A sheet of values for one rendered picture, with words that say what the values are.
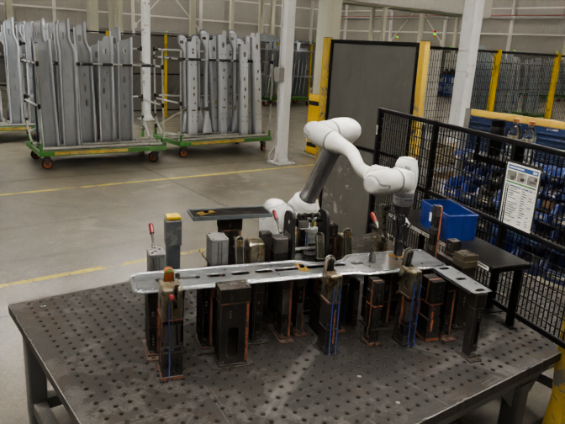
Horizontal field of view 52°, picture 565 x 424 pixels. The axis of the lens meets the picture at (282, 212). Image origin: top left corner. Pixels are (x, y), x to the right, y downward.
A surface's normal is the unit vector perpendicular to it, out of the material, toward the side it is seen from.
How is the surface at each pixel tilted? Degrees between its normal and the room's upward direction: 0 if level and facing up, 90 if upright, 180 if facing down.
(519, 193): 90
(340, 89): 90
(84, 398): 0
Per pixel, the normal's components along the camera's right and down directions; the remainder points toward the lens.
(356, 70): -0.83, 0.11
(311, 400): 0.05, -0.96
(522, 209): -0.94, 0.05
